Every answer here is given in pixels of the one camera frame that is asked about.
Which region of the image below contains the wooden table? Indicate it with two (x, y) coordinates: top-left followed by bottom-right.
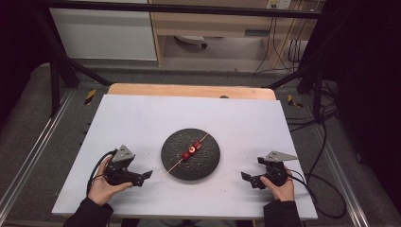
(107, 82), (278, 101)

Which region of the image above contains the black textured plate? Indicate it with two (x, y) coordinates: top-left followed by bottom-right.
(161, 128), (221, 182)

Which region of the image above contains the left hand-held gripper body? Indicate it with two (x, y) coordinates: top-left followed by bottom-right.
(103, 145), (144, 185)

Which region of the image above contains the person's right hand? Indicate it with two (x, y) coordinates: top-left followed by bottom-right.
(260, 169), (296, 202)

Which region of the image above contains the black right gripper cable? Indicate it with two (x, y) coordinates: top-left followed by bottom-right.
(288, 169), (348, 220)

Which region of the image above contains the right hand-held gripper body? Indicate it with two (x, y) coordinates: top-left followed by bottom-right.
(252, 150), (299, 187)

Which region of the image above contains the white cabinet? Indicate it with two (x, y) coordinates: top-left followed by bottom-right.
(49, 8), (158, 61)

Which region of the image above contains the aluminium rail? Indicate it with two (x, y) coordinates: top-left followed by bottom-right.
(0, 89), (75, 216)
(311, 126), (371, 227)

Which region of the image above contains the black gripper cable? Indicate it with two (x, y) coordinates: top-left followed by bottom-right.
(288, 169), (348, 220)
(86, 149), (117, 197)

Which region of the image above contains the wooden skewer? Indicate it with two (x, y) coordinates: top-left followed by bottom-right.
(161, 131), (210, 179)

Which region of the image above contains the bundle of black cables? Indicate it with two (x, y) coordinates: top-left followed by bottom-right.
(253, 15), (340, 133)

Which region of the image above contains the black metal frame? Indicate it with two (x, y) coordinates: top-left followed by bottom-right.
(31, 0), (335, 122)

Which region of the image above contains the white power strip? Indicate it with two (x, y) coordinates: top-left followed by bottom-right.
(266, 0), (292, 9)

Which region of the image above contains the white chair base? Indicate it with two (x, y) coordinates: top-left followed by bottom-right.
(174, 35), (208, 49)

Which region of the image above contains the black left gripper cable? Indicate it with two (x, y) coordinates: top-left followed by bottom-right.
(86, 149), (117, 197)

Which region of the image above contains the person's left hand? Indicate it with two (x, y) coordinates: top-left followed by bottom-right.
(87, 156), (133, 206)

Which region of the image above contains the light wooden desk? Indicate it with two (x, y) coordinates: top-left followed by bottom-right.
(148, 0), (320, 67)

